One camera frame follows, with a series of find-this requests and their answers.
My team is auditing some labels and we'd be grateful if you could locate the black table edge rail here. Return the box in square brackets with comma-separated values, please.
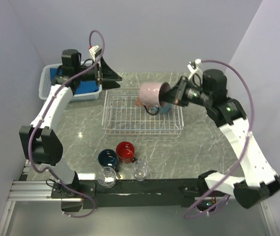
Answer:
[50, 178, 227, 209]

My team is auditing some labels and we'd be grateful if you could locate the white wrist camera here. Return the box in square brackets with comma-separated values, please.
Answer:
[89, 45, 102, 61]
[187, 59, 203, 80]

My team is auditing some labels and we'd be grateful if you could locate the clear glass cup right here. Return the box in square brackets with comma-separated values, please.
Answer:
[132, 160, 150, 181]

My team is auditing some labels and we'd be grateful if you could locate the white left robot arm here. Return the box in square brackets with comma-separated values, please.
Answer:
[19, 45, 122, 198]

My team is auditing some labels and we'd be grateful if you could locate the light blue mug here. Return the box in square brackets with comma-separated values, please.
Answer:
[153, 103, 172, 114]

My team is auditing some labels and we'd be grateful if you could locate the blue cloth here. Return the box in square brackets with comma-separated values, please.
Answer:
[49, 68, 99, 95]

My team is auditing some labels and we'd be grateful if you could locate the clear glass cup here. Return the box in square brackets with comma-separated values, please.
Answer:
[132, 160, 150, 181]
[97, 167, 117, 188]

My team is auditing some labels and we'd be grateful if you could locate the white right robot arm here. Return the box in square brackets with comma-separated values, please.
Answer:
[160, 69, 280, 209]

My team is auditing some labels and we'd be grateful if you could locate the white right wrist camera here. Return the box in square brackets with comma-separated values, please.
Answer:
[187, 59, 203, 80]

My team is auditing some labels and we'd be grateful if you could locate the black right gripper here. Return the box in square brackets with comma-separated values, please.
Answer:
[158, 75, 211, 107]

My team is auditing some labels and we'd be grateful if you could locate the white plastic basket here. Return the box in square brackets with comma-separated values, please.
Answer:
[38, 63, 103, 102]

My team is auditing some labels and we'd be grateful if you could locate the aluminium frame rail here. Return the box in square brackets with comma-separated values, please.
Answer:
[7, 181, 81, 202]

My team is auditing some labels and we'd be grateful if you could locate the purple mug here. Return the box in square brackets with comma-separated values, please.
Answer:
[139, 82, 171, 116]

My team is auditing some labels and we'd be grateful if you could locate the clear glass cup left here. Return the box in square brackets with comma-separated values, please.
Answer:
[97, 167, 117, 188]

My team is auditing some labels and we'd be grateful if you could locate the red mug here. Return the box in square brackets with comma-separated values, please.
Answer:
[116, 141, 135, 164]

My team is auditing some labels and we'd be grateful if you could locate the white wire dish rack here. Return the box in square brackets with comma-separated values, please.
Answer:
[102, 88, 184, 136]

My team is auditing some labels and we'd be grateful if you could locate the dark blue mug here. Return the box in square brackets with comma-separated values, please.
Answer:
[97, 149, 119, 173]

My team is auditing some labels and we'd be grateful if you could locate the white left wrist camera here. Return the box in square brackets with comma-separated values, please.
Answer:
[89, 45, 102, 61]

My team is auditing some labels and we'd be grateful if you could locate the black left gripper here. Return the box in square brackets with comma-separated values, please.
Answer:
[76, 55, 123, 90]

